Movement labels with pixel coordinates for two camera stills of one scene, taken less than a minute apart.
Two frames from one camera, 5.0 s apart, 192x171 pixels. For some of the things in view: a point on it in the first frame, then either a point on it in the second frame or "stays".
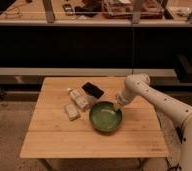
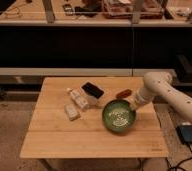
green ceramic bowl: x=105 y=117 → x=118 y=116
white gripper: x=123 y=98 → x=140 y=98
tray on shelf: x=124 y=9 stays
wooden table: x=74 y=117 stays
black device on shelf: x=68 y=9 stays
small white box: x=71 y=112 stays
